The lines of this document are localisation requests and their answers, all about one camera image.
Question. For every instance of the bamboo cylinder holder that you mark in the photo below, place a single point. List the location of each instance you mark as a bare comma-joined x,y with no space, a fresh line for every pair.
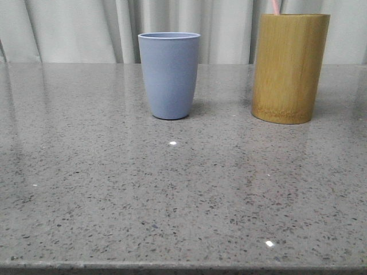
289,57

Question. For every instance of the blue plastic cup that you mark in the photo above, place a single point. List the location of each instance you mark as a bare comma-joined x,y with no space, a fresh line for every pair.
169,65

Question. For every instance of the pink chopstick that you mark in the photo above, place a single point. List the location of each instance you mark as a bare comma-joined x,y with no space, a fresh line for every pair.
275,7

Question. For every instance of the grey-white curtain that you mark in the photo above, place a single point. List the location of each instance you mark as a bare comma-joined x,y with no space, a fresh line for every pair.
107,31

